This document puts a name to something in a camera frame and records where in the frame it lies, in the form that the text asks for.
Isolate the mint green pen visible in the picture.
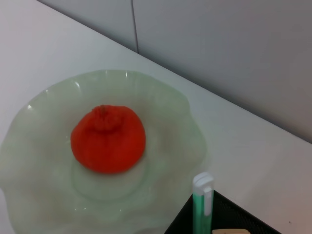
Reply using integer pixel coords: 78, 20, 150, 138
192, 172, 215, 234

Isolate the beige eraser with barcode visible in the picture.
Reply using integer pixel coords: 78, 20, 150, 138
211, 228, 250, 234

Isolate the orange fruit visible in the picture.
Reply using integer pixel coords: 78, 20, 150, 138
70, 104, 147, 175

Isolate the black mesh pen holder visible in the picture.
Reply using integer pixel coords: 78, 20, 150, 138
164, 189, 284, 234

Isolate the pale green glass fruit plate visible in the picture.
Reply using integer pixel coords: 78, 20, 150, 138
0, 69, 208, 234

